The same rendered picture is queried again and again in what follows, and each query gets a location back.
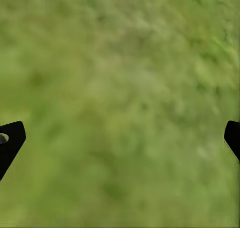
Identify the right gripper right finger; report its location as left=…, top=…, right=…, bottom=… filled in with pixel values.
left=224, top=121, right=240, bottom=161

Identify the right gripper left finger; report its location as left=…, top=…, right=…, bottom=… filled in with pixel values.
left=0, top=121, right=26, bottom=181

